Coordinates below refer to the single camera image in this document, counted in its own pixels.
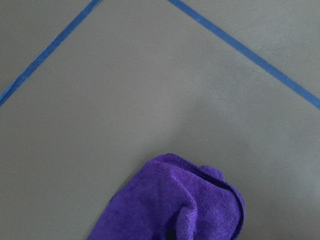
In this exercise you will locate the purple cloth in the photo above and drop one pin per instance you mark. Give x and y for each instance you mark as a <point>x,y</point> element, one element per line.
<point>170,198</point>

